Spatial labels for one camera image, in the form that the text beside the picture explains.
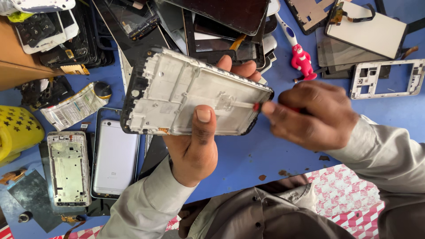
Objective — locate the silver phone chassis with board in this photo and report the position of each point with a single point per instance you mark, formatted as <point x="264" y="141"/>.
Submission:
<point x="68" y="167"/>

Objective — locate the grey metal backing plate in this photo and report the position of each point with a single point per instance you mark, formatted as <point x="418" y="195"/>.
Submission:
<point x="33" y="199"/>

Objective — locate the person's right fingers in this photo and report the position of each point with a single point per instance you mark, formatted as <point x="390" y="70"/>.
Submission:
<point x="282" y="113"/>

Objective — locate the white toothbrush with red figure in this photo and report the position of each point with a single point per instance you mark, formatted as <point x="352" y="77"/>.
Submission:
<point x="297" y="53"/>

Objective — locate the heap of broken phone screens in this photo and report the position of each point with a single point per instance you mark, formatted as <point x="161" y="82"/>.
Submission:
<point x="206" y="26"/>

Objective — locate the black phone frame part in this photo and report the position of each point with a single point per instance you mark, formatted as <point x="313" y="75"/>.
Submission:
<point x="45" y="91"/>

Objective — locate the silver phone frame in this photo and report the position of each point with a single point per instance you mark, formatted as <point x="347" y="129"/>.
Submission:
<point x="196" y="93"/>

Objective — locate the brown cardboard box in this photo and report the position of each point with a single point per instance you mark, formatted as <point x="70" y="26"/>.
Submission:
<point x="20" y="63"/>

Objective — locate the small black round knob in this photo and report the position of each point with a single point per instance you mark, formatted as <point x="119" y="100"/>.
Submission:
<point x="71" y="218"/>

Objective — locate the crumpled white foil packet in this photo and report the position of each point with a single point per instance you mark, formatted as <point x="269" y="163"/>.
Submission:
<point x="71" y="108"/>

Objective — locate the yellow plastic container with stars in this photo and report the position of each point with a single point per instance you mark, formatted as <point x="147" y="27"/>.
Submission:
<point x="16" y="132"/>

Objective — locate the phone frame with brown plate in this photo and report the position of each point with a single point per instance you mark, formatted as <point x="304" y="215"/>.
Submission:
<point x="307" y="13"/>

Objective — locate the white phone back cover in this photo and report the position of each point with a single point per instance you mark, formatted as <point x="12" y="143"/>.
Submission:
<point x="114" y="156"/>

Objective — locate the dark round cap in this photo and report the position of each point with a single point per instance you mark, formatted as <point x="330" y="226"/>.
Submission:
<point x="102" y="89"/>

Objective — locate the white phone frame with cutouts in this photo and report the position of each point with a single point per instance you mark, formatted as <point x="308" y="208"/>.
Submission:
<point x="386" y="79"/>

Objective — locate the stack of black phone screens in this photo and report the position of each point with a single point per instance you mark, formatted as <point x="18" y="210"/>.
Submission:
<point x="66" y="36"/>

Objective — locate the dark glass screen panel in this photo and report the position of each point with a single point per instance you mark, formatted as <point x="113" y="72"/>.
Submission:
<point x="342" y="54"/>

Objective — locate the person's left hand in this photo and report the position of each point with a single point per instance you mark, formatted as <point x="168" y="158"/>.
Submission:
<point x="194" y="149"/>

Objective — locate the person's grey shirt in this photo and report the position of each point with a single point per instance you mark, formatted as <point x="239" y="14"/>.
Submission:
<point x="265" y="212"/>

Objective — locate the person's right hand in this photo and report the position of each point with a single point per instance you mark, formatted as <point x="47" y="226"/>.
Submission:
<point x="308" y="114"/>

